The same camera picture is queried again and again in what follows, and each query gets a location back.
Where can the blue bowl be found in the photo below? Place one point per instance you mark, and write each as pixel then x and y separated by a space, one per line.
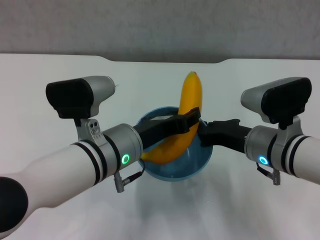
pixel 175 170

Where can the left wrist camera housing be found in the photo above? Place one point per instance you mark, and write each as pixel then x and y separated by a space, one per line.
pixel 72 96

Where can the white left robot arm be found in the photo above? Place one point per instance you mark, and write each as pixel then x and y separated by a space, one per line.
pixel 62 175

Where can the silver camera bracket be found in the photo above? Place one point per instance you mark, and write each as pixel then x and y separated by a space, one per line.
pixel 91 130
pixel 290 135

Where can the silver left camera bracket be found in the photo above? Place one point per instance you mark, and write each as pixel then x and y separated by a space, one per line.
pixel 91 130

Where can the yellow banana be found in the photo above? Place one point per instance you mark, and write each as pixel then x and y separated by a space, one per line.
pixel 191 92

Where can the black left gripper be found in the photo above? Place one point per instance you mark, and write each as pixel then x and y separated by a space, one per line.
pixel 157 130

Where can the silver right camera bracket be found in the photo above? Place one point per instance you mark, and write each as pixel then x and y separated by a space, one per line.
pixel 290 135

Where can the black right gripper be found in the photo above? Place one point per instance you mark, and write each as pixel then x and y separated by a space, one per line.
pixel 230 132

